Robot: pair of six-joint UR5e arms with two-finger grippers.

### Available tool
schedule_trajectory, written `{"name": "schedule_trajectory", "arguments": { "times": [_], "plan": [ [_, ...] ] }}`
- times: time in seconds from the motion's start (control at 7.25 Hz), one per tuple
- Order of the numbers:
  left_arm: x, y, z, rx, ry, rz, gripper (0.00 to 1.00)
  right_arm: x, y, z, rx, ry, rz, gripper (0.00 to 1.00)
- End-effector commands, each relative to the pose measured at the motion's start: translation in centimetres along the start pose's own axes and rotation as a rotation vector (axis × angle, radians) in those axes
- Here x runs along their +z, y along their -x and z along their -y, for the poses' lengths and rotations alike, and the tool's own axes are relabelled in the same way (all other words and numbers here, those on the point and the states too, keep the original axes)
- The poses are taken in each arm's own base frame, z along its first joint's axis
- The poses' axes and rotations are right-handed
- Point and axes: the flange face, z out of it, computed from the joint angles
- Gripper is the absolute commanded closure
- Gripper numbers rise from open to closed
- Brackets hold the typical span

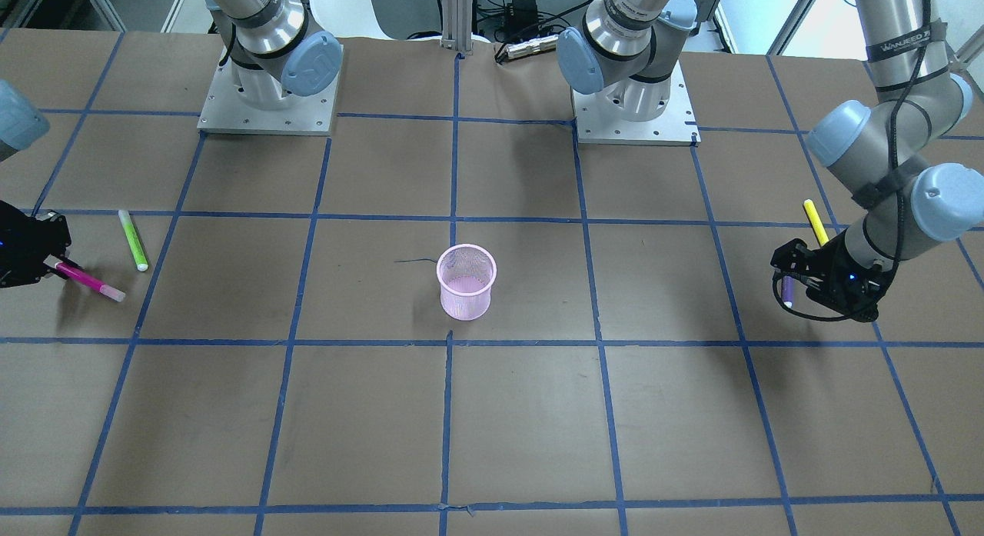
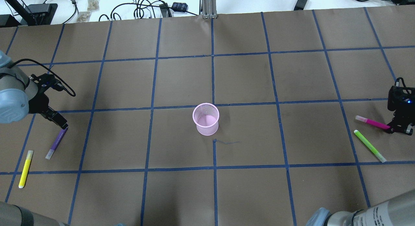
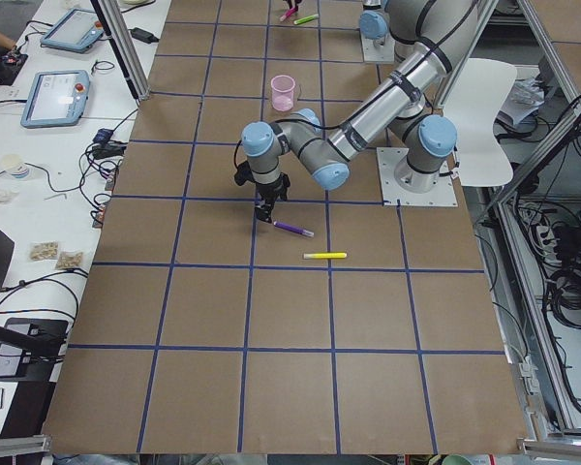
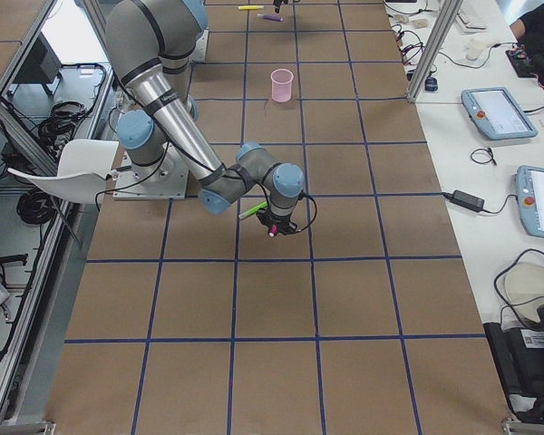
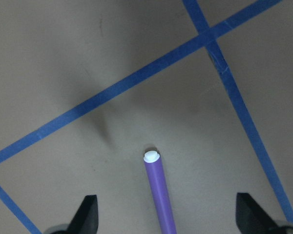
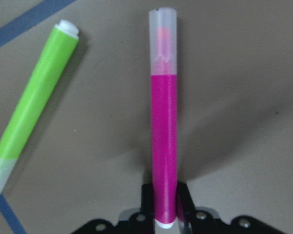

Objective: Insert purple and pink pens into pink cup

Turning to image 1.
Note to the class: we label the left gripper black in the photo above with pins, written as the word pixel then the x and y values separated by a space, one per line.
pixel 829 270

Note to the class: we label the aluminium frame post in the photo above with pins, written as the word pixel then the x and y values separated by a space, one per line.
pixel 456 20

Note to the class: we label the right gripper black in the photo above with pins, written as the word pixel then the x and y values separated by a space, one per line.
pixel 23 248

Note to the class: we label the purple pen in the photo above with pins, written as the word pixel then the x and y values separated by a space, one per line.
pixel 788 291

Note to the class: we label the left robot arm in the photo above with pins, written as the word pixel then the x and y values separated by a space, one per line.
pixel 625 50

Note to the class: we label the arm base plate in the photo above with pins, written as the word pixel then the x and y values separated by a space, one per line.
pixel 243 101
pixel 636 113

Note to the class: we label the white chair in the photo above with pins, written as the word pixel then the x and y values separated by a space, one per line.
pixel 380 19

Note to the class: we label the green pen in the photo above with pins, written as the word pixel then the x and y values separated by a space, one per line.
pixel 133 240

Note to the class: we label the yellow pen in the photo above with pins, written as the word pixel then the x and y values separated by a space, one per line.
pixel 815 222

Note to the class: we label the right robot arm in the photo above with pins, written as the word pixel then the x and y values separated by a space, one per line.
pixel 278 76

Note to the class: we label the pink pen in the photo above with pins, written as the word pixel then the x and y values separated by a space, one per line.
pixel 82 277

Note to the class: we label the pink mesh cup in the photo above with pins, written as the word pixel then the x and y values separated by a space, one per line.
pixel 466 274

